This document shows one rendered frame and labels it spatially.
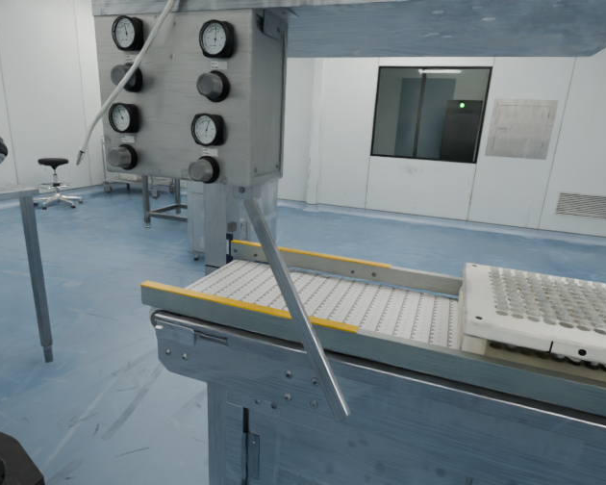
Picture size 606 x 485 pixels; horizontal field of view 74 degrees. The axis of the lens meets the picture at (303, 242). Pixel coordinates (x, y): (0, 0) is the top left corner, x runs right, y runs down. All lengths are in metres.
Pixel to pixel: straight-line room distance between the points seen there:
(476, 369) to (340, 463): 0.30
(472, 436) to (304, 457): 0.29
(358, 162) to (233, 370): 5.35
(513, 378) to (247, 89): 0.44
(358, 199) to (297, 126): 1.38
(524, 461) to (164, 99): 0.61
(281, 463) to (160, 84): 0.61
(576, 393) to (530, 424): 0.06
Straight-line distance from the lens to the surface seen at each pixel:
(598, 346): 0.56
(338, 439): 0.70
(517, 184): 5.82
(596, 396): 0.56
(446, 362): 0.53
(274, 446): 0.76
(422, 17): 0.55
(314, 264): 0.81
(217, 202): 0.90
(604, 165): 5.99
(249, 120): 0.48
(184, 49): 0.53
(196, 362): 0.67
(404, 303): 0.72
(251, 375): 0.63
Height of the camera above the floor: 1.23
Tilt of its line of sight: 16 degrees down
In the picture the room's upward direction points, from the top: 3 degrees clockwise
